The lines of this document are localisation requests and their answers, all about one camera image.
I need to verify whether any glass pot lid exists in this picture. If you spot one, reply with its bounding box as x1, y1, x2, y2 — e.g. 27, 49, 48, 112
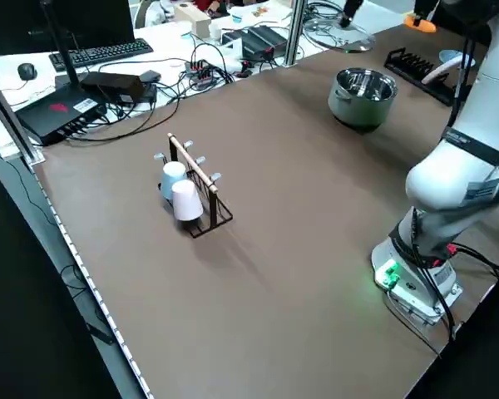
305, 19, 378, 53

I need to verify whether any light blue round plate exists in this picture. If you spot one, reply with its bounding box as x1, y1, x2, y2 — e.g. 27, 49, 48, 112
438, 48, 467, 66

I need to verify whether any white round plate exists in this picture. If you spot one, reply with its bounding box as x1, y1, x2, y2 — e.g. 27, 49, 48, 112
422, 56, 477, 86

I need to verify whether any pale green steel pot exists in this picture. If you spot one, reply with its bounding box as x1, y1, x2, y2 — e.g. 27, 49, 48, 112
327, 67, 398, 135

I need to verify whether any black dish rack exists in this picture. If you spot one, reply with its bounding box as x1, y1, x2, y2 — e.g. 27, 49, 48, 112
383, 47, 457, 107

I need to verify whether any black ribbed power supply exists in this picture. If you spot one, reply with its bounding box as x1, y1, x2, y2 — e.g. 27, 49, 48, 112
240, 25, 291, 56

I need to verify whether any wooden box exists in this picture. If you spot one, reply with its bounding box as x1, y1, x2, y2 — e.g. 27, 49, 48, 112
174, 3, 213, 39

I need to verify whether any grey usb hub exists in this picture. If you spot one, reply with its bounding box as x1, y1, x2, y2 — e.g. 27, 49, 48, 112
184, 59, 218, 83

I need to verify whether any light blue cup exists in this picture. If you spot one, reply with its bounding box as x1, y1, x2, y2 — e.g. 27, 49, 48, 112
159, 161, 189, 201

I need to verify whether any black power adapter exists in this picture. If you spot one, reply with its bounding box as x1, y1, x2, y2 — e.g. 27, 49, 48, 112
80, 71, 147, 104

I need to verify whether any white cup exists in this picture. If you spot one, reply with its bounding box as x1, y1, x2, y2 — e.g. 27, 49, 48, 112
170, 179, 205, 223

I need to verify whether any black keyboard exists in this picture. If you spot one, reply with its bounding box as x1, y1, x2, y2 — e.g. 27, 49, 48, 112
48, 37, 156, 70

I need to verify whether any black monitor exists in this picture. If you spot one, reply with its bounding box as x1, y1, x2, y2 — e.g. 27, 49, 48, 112
0, 0, 136, 56

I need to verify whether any black stand pole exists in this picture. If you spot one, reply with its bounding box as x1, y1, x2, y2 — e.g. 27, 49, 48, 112
40, 0, 83, 89

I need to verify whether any black box with red logo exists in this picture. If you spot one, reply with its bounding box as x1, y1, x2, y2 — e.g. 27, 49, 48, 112
15, 81, 110, 147

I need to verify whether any black computer mouse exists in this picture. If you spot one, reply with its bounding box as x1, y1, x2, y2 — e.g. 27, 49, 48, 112
17, 62, 38, 81

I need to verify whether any aluminium camera post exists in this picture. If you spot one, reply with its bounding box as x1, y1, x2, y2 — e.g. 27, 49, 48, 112
284, 0, 308, 67

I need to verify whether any black desk cable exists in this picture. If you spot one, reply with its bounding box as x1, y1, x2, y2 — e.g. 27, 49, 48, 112
64, 39, 238, 145

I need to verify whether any black wire cup rack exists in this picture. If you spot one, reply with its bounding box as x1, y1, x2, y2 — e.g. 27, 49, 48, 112
152, 132, 235, 240

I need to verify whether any black arm base cable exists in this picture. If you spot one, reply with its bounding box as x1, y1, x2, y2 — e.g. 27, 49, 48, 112
383, 244, 499, 359

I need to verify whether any aluminium corner post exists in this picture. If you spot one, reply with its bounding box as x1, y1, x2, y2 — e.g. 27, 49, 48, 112
0, 64, 47, 166

